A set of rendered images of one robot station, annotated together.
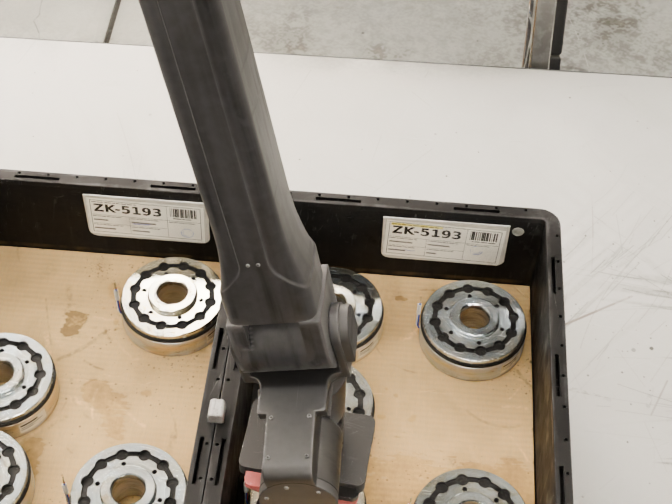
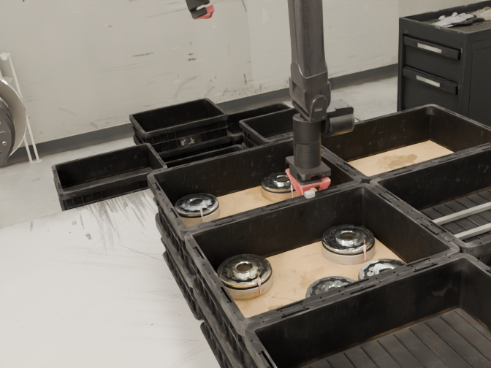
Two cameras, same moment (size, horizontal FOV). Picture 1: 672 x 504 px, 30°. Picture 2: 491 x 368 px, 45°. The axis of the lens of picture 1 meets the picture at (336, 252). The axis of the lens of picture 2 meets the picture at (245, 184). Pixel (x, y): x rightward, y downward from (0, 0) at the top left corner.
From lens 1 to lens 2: 1.54 m
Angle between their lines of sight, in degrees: 84
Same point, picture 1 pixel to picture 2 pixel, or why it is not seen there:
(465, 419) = (237, 205)
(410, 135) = (25, 335)
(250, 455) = (324, 169)
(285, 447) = (341, 104)
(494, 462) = (250, 196)
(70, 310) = not seen: hidden behind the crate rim
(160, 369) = (278, 273)
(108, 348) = (281, 291)
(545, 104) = not seen: outside the picture
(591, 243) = (88, 260)
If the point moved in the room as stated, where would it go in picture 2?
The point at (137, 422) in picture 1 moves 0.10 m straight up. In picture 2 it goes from (310, 266) to (307, 222)
